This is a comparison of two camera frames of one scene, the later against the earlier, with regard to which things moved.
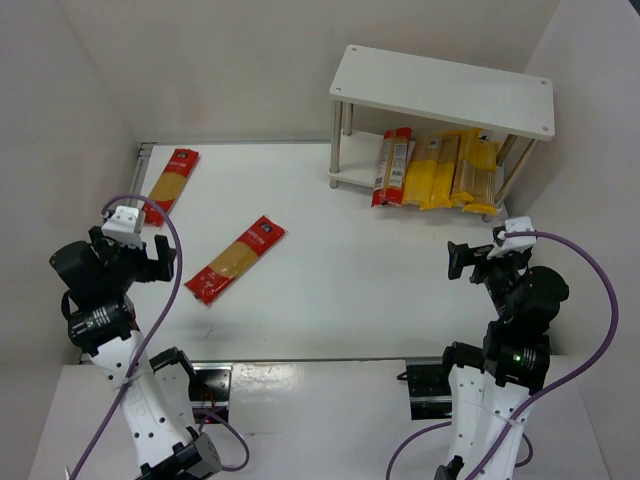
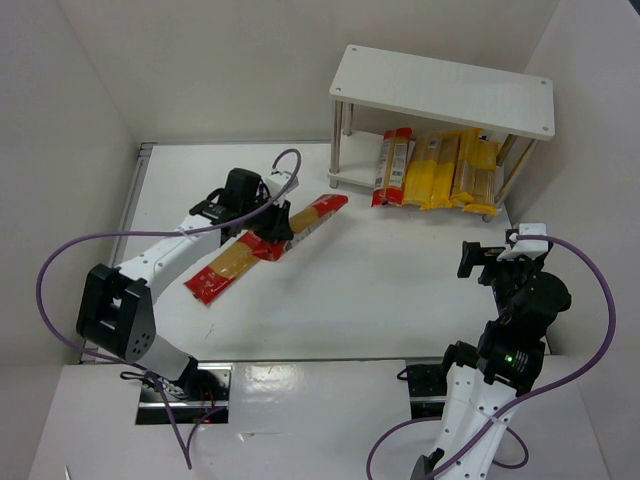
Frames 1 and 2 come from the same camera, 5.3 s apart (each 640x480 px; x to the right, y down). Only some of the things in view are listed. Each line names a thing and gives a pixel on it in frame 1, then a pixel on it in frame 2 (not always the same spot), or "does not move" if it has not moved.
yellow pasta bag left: [421, 171] does not move
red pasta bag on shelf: [393, 167] does not move
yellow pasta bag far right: [485, 179] does not move
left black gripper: [151, 266] → [275, 223]
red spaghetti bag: [170, 184] → [312, 217]
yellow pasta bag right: [464, 181] does not move
